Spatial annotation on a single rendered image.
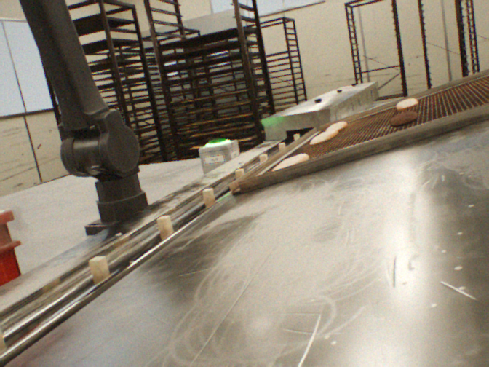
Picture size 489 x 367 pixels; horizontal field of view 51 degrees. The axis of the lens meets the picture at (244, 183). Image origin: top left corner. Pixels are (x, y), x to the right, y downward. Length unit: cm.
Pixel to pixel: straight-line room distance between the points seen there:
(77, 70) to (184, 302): 59
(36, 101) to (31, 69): 41
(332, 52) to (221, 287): 768
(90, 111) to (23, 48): 638
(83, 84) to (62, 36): 8
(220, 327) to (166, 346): 3
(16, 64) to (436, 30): 555
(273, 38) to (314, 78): 87
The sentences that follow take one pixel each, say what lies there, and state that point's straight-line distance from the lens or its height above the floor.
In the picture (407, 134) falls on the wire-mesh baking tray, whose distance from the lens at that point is 56.
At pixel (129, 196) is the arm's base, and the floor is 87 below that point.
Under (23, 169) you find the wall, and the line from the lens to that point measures 678.
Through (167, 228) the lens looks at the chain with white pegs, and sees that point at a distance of 65.
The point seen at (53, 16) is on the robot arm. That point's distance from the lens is 83.
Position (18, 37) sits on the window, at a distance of 719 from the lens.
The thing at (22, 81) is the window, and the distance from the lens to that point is 703.
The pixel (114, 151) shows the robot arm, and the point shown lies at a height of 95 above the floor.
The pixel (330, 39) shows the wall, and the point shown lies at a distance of 794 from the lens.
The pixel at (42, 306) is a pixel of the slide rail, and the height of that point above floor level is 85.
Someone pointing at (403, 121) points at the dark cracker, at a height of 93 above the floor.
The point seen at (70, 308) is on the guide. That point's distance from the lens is 45.
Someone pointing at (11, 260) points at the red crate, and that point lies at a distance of 66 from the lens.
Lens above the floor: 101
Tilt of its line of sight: 11 degrees down
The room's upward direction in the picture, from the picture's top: 11 degrees counter-clockwise
